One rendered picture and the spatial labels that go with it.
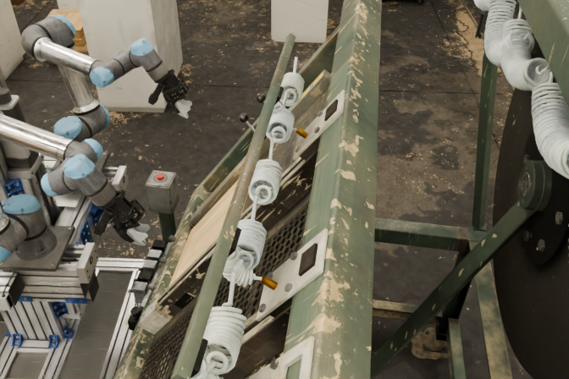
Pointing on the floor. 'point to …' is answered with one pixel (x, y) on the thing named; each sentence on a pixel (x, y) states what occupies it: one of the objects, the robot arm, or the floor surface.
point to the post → (167, 226)
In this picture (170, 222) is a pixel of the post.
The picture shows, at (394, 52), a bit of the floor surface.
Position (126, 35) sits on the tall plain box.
